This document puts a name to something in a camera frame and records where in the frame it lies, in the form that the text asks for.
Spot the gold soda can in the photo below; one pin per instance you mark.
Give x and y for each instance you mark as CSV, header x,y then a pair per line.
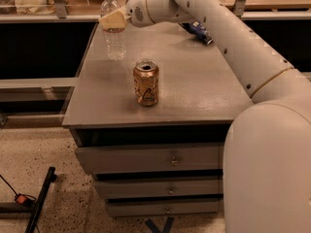
x,y
145,75

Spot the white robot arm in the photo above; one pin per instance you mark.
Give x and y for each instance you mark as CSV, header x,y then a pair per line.
x,y
267,155

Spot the grey drawer cabinet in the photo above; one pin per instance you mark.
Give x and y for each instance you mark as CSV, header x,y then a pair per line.
x,y
198,99

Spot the top grey drawer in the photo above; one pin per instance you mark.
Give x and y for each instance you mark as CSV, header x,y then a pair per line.
x,y
150,158

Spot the clear plastic water bottle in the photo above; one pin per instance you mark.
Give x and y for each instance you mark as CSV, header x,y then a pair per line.
x,y
114,38

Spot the blue chip bag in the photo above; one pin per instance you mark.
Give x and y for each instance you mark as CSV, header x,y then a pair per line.
x,y
199,31

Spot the middle grey drawer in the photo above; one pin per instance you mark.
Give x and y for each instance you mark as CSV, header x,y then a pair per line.
x,y
158,187

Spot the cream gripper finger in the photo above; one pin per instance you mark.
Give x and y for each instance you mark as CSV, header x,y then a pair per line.
x,y
117,19

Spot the orange cable clip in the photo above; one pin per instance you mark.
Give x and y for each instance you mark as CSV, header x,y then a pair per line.
x,y
25,200

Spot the black floor stand leg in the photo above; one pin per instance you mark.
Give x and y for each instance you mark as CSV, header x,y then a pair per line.
x,y
36,211

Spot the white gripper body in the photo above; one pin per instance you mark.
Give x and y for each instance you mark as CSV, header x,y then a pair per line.
x,y
136,10

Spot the bottom grey drawer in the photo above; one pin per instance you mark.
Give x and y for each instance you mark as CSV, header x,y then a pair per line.
x,y
161,208

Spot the grey drawer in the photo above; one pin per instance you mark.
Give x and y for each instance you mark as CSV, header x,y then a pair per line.
x,y
161,208
158,187
150,158

